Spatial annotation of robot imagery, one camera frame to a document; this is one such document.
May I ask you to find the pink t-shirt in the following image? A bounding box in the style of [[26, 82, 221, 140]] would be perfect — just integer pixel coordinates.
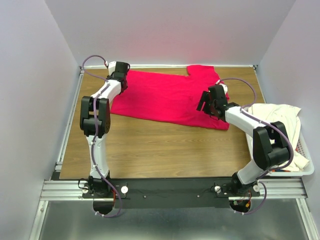
[[111, 65, 230, 131]]

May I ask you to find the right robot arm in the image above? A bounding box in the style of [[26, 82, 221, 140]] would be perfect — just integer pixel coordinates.
[[196, 84, 294, 196]]

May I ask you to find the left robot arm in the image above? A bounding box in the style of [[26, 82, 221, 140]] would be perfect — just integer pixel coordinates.
[[79, 61, 131, 198]]

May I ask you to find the cream white t-shirt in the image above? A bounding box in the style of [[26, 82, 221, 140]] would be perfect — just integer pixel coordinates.
[[246, 102, 311, 173]]

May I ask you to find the orange garment in basket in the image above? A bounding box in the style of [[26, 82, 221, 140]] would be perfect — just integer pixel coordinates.
[[271, 169, 292, 173]]

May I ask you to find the white laundry basket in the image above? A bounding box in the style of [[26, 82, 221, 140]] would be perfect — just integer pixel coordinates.
[[241, 106, 315, 178]]

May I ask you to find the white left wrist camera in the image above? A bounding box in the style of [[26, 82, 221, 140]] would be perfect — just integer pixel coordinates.
[[104, 61, 117, 76]]

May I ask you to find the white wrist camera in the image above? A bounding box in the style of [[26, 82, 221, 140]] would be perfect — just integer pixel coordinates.
[[104, 61, 117, 76], [215, 79, 228, 95]]

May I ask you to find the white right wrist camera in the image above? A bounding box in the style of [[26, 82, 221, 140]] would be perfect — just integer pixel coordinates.
[[215, 79, 228, 95]]

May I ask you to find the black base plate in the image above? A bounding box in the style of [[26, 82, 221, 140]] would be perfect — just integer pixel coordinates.
[[79, 177, 260, 215]]

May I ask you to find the aluminium table frame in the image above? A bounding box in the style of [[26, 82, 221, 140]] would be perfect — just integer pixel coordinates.
[[31, 73, 320, 240]]

